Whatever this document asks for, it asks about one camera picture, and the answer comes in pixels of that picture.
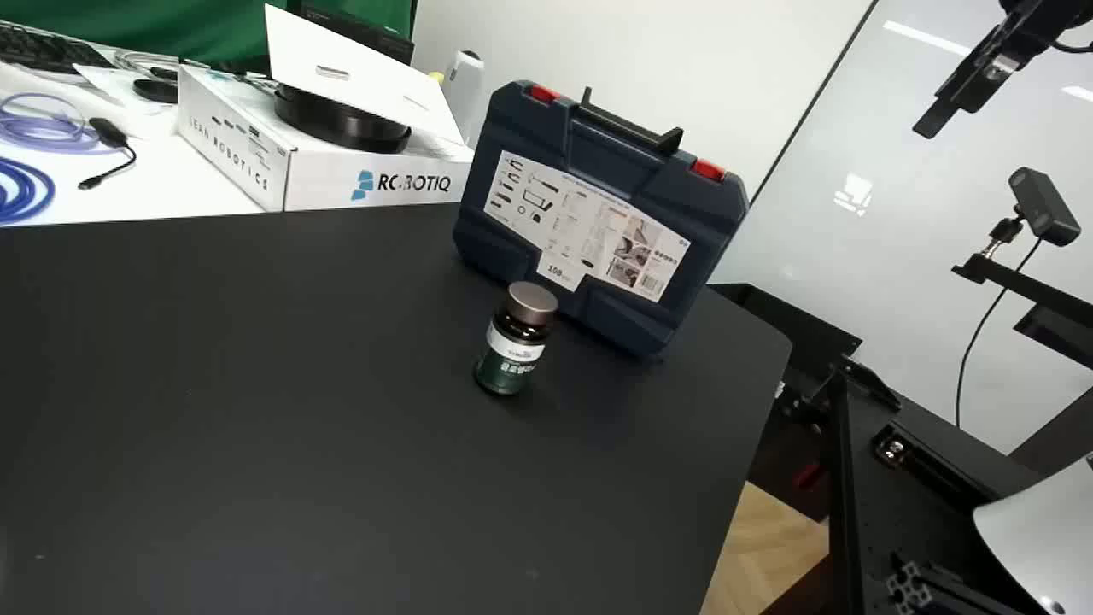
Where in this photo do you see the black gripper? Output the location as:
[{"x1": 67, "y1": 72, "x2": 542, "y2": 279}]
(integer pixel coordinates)
[{"x1": 910, "y1": 0, "x2": 1093, "y2": 143}]

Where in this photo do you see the green bottle with brown cap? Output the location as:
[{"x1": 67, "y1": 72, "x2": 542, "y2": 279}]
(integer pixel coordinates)
[{"x1": 470, "y1": 279, "x2": 562, "y2": 398}]

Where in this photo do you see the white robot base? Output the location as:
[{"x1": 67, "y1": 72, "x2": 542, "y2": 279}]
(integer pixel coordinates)
[{"x1": 970, "y1": 451, "x2": 1093, "y2": 615}]

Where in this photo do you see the white plastic cylinder bottle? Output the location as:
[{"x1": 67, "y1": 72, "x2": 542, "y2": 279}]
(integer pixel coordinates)
[{"x1": 442, "y1": 46, "x2": 492, "y2": 148}]

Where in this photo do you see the dark blue tool case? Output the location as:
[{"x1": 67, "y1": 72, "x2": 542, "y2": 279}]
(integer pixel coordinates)
[{"x1": 452, "y1": 77, "x2": 750, "y2": 361}]

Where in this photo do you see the white cardboard lid sheet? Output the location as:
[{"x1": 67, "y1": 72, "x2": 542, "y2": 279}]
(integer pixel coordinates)
[{"x1": 264, "y1": 0, "x2": 470, "y2": 149}]

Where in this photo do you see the black round disc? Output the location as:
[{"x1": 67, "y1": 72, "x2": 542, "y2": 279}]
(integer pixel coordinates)
[{"x1": 269, "y1": 82, "x2": 416, "y2": 157}]

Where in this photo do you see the white Robotiq cardboard box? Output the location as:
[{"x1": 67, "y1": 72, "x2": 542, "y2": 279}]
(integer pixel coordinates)
[{"x1": 170, "y1": 60, "x2": 474, "y2": 216}]

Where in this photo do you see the green cloth backdrop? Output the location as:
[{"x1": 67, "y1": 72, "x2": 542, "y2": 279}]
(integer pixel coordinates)
[{"x1": 0, "y1": 0, "x2": 421, "y2": 72}]

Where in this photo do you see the black computer mouse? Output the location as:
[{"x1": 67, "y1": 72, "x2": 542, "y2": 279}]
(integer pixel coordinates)
[{"x1": 129, "y1": 72, "x2": 185, "y2": 105}]

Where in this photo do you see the black keyboard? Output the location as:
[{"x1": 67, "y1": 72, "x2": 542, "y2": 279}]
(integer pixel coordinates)
[{"x1": 0, "y1": 21, "x2": 116, "y2": 77}]

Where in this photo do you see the black camera on stand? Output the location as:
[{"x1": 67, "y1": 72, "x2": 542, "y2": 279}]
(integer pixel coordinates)
[{"x1": 1003, "y1": 164, "x2": 1082, "y2": 249}]

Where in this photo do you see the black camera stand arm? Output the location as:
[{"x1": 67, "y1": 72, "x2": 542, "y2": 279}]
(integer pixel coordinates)
[{"x1": 950, "y1": 249, "x2": 1093, "y2": 373}]

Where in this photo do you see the black camera cable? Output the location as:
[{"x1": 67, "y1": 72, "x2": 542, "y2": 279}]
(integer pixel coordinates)
[{"x1": 953, "y1": 216, "x2": 1046, "y2": 429}]

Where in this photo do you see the black metal frame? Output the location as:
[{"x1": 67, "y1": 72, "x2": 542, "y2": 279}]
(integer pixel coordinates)
[{"x1": 711, "y1": 283, "x2": 1093, "y2": 615}]

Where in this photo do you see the black adapter with cable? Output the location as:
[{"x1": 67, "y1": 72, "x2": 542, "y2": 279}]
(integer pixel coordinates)
[{"x1": 74, "y1": 113, "x2": 144, "y2": 194}]

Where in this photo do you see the light blue cable tangle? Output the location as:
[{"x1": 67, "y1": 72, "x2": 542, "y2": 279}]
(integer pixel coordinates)
[{"x1": 0, "y1": 88, "x2": 108, "y2": 157}]

